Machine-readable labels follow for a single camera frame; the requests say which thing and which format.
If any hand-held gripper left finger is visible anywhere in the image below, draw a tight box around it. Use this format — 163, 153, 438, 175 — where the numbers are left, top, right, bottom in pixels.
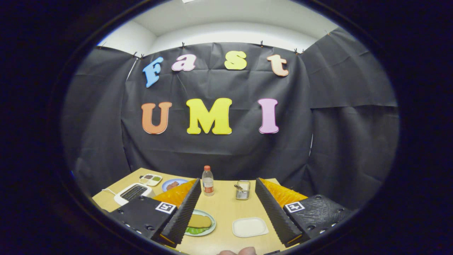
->
106, 178, 202, 248

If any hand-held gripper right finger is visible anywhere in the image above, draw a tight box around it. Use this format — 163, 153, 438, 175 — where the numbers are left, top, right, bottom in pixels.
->
255, 178, 354, 248

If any brown toasted bread slice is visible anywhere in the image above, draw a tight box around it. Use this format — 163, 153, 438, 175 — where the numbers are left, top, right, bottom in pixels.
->
187, 214, 212, 229

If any white square plate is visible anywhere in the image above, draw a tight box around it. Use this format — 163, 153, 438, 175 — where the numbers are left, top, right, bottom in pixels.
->
232, 217, 269, 238

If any pale green round plate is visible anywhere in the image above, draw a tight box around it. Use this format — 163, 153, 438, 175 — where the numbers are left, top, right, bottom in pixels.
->
184, 209, 216, 237

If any blue plate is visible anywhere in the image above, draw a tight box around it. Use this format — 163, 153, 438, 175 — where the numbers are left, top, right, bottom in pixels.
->
162, 178, 189, 192

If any clear bottle with red cap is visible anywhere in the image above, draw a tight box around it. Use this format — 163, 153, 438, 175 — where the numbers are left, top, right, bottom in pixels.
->
202, 165, 214, 197

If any white seasoning tray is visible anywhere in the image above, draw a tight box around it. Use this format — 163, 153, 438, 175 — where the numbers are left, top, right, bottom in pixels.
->
139, 174, 163, 187

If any white toaster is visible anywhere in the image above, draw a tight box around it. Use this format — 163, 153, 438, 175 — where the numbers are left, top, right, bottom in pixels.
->
114, 183, 155, 206

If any black backdrop cloth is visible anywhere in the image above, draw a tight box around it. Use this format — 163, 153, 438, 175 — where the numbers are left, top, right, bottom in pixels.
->
60, 28, 400, 209

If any metal wire basket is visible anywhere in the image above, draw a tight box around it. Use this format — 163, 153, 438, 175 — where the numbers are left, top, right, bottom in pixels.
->
235, 180, 251, 200

